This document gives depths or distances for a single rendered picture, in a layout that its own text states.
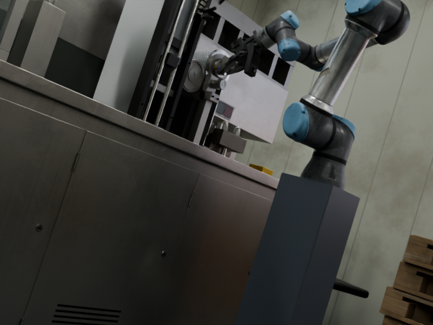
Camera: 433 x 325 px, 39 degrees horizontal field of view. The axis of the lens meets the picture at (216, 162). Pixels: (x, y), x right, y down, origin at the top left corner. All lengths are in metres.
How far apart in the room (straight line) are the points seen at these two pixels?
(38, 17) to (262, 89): 1.49
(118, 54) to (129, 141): 0.57
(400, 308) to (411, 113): 1.83
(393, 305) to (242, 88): 1.42
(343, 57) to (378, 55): 3.18
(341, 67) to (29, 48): 0.97
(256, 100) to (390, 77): 2.03
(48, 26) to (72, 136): 0.46
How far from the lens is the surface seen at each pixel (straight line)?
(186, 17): 2.20
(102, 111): 1.75
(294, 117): 1.97
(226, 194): 2.21
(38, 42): 2.04
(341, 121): 2.06
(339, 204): 2.01
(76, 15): 2.43
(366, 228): 4.75
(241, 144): 2.57
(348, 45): 1.97
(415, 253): 3.45
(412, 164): 4.72
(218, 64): 2.44
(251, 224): 2.36
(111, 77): 2.34
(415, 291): 3.46
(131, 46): 2.31
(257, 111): 3.19
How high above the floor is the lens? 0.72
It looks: 4 degrees up
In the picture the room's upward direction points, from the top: 18 degrees clockwise
